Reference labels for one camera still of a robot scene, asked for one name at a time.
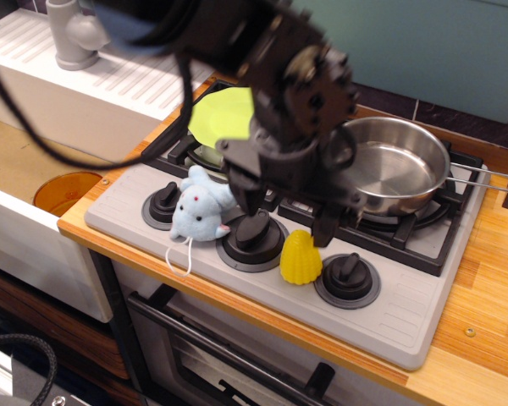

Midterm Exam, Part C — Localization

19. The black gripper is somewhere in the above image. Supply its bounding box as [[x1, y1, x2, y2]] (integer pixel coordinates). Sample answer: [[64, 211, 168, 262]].
[[215, 12, 363, 249]]

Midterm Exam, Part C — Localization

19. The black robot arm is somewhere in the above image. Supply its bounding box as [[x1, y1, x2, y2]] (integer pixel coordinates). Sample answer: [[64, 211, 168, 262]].
[[95, 1, 366, 247]]

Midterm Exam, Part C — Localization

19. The yellow toy corn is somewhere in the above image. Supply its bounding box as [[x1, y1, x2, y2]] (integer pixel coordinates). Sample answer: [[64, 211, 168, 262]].
[[279, 230, 323, 285]]

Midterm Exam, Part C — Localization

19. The black middle stove knob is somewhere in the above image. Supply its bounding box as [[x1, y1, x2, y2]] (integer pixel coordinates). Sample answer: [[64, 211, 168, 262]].
[[216, 209, 289, 273]]

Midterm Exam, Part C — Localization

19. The black stove knob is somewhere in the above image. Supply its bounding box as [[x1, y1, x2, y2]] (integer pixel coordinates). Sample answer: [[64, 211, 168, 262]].
[[141, 182, 180, 231], [314, 253, 382, 310], [216, 209, 289, 273]]

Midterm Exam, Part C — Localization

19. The light blue plush elephant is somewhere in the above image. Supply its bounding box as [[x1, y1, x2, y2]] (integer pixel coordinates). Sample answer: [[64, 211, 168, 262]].
[[165, 164, 238, 277]]

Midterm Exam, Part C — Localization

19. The black right stove knob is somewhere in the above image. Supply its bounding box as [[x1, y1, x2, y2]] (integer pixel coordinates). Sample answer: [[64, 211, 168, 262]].
[[314, 253, 382, 310]]

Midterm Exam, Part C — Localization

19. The green plastic plate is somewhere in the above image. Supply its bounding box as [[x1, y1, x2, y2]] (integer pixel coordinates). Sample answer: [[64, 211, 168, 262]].
[[188, 87, 254, 147]]

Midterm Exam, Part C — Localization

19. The stainless steel pot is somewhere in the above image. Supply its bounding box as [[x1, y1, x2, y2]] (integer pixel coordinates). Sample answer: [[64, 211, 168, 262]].
[[325, 117, 489, 217]]

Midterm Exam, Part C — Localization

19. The black left stove knob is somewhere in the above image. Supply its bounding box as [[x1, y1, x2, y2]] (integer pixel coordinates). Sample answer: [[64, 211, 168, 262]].
[[141, 182, 180, 231]]

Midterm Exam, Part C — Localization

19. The black right burner grate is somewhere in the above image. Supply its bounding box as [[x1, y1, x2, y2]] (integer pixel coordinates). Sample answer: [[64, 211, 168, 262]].
[[278, 118, 485, 277]]

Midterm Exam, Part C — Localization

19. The grey toy stove top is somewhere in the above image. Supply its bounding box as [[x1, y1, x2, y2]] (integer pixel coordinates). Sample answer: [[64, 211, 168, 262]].
[[85, 165, 484, 370]]

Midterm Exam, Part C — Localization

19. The toy oven door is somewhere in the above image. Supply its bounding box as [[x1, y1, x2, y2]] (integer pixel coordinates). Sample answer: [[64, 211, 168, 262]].
[[123, 285, 413, 405]]

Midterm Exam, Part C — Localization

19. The white toy sink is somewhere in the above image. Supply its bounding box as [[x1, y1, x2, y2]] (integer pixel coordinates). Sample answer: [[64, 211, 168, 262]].
[[0, 1, 183, 323]]

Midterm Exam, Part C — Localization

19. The orange plastic drain cover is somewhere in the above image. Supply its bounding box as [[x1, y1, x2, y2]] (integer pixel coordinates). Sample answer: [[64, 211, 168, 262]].
[[33, 172, 102, 217]]

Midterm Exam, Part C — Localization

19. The grey toy faucet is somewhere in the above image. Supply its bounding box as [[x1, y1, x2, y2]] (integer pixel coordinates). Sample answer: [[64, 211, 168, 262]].
[[46, 0, 110, 71]]

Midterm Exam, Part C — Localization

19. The black braided cable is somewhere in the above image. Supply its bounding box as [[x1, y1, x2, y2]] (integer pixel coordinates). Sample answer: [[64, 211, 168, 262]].
[[0, 41, 196, 171]]

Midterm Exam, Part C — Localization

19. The teal wall cabinet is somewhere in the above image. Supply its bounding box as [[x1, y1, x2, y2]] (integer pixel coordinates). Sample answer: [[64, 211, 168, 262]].
[[295, 0, 508, 123]]

